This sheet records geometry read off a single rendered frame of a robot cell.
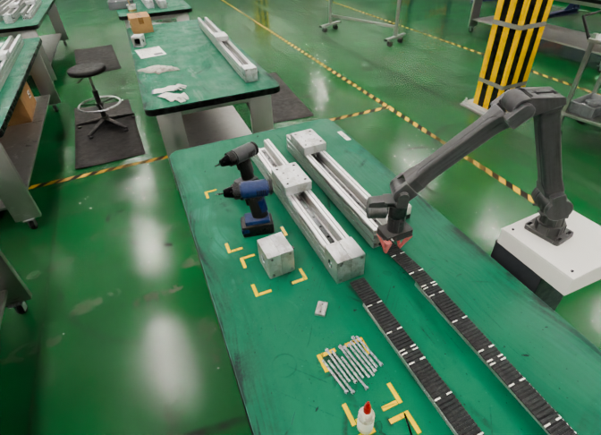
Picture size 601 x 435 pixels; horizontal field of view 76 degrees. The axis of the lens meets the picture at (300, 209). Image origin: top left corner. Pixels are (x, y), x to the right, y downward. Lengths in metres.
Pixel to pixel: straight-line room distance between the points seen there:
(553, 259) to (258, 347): 0.94
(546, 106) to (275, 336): 0.94
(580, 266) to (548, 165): 0.33
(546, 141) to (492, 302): 0.49
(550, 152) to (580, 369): 0.58
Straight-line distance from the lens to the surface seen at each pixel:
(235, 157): 1.54
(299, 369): 1.10
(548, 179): 1.35
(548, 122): 1.23
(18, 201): 3.21
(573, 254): 1.47
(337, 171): 1.64
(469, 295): 1.32
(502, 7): 4.35
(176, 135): 2.84
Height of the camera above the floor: 1.74
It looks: 38 degrees down
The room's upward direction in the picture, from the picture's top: 3 degrees counter-clockwise
